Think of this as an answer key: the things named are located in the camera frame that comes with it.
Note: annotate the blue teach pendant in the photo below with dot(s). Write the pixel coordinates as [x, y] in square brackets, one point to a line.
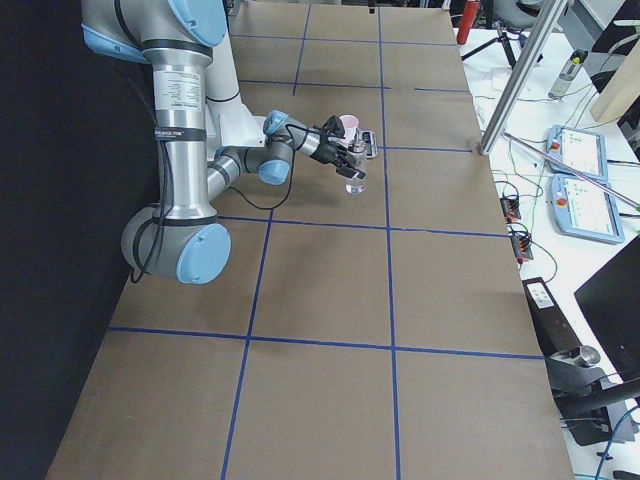
[579, 149]
[582, 210]

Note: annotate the white digital kitchen scale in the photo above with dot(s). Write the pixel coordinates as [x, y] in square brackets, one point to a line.
[368, 139]

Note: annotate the red cylinder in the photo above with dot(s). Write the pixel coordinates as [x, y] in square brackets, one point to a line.
[467, 21]

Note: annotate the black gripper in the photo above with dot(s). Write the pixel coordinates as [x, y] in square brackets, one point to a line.
[327, 151]

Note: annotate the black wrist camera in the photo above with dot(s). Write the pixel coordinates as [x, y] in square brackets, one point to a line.
[334, 127]

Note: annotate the wooden board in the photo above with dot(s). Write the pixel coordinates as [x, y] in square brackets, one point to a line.
[623, 89]

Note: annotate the aluminium frame post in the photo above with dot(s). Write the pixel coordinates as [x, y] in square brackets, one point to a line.
[544, 26]

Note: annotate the upper blue teach pendant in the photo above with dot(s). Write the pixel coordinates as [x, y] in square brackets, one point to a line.
[579, 149]

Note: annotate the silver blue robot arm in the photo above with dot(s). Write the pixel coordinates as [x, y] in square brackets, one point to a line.
[206, 136]

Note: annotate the black monitor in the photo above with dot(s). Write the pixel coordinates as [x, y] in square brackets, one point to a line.
[609, 302]

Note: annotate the pink plastic cup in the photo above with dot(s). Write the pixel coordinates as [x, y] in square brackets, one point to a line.
[350, 125]

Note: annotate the long metal rod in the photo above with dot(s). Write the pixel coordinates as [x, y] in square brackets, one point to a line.
[624, 199]

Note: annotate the lower blue teach pendant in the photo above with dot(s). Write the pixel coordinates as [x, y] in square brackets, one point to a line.
[582, 210]

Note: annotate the black box with label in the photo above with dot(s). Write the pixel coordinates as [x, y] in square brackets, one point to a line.
[553, 330]

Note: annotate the grey water bottle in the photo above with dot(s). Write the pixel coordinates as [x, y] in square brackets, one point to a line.
[567, 74]

